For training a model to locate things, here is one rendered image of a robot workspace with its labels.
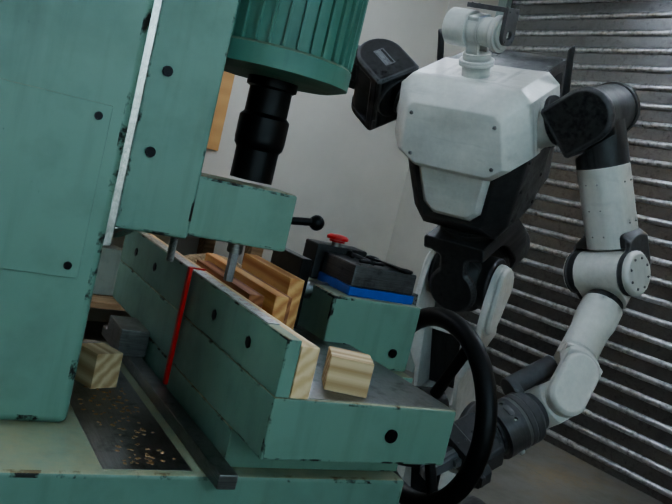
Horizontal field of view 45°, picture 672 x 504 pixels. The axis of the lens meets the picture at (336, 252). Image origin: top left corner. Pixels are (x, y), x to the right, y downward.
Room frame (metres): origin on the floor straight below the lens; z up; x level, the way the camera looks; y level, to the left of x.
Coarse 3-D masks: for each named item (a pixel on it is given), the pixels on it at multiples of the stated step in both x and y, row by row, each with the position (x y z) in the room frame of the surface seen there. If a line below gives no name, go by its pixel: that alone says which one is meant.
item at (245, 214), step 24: (216, 192) 0.92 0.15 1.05; (240, 192) 0.93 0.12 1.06; (264, 192) 0.95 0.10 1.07; (192, 216) 0.91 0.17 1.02; (216, 216) 0.92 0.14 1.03; (240, 216) 0.93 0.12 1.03; (264, 216) 0.95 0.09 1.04; (288, 216) 0.96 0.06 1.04; (216, 240) 0.93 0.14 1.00; (240, 240) 0.94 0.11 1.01; (264, 240) 0.95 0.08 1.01
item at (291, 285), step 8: (248, 256) 1.09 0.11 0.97; (256, 256) 1.10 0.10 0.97; (248, 264) 1.08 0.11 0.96; (256, 264) 1.06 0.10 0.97; (264, 264) 1.04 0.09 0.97; (272, 264) 1.06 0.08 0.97; (256, 272) 1.06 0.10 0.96; (264, 272) 1.04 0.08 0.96; (272, 272) 1.02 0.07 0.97; (280, 272) 1.00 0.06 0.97; (288, 272) 1.02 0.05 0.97; (264, 280) 1.03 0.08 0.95; (272, 280) 1.01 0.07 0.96; (280, 280) 0.99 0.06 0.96; (288, 280) 0.98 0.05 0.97; (296, 280) 0.98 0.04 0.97; (280, 288) 0.99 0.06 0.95; (288, 288) 0.97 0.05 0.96; (296, 288) 0.98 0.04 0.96; (296, 296) 0.98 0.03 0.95; (296, 304) 0.98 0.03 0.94; (296, 312) 0.98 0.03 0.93; (288, 320) 0.98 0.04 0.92
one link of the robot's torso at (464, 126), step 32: (448, 64) 1.58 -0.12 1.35; (512, 64) 1.57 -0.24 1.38; (544, 64) 1.57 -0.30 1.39; (416, 96) 1.50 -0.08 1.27; (448, 96) 1.47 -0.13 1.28; (480, 96) 1.44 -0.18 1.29; (512, 96) 1.42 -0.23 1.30; (544, 96) 1.46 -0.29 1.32; (416, 128) 1.51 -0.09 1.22; (448, 128) 1.47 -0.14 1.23; (480, 128) 1.44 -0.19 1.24; (512, 128) 1.42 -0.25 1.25; (544, 128) 1.44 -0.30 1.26; (416, 160) 1.53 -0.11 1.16; (448, 160) 1.49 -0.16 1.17; (480, 160) 1.46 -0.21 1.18; (512, 160) 1.44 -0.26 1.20; (544, 160) 1.57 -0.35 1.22; (416, 192) 1.59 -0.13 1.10; (448, 192) 1.53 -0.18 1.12; (480, 192) 1.49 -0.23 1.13; (512, 192) 1.50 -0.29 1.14; (448, 224) 1.58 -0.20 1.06; (480, 224) 1.52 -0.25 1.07
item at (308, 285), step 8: (272, 256) 1.07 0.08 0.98; (280, 256) 1.05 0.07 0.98; (288, 256) 1.03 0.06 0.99; (296, 256) 1.01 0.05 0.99; (304, 256) 1.02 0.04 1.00; (280, 264) 1.05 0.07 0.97; (288, 264) 1.03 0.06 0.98; (296, 264) 1.01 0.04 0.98; (304, 264) 1.00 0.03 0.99; (296, 272) 1.01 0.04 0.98; (304, 272) 1.00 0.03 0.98; (304, 280) 1.00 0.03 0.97; (312, 280) 1.06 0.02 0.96; (304, 288) 1.00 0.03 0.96; (312, 288) 1.05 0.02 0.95; (304, 296) 1.05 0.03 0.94; (296, 320) 1.00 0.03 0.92
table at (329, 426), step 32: (128, 288) 1.17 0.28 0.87; (160, 320) 1.02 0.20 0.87; (192, 352) 0.90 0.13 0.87; (224, 352) 0.83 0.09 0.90; (320, 352) 0.93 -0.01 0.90; (224, 384) 0.81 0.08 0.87; (256, 384) 0.75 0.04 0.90; (320, 384) 0.79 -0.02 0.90; (384, 384) 0.85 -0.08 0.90; (224, 416) 0.80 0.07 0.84; (256, 416) 0.74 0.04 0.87; (288, 416) 0.72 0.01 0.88; (320, 416) 0.74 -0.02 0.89; (352, 416) 0.76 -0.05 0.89; (384, 416) 0.77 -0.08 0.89; (416, 416) 0.79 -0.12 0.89; (448, 416) 0.81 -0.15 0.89; (256, 448) 0.72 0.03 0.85; (288, 448) 0.73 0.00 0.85; (320, 448) 0.74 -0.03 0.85; (352, 448) 0.76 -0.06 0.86; (384, 448) 0.78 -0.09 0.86; (416, 448) 0.80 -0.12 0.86
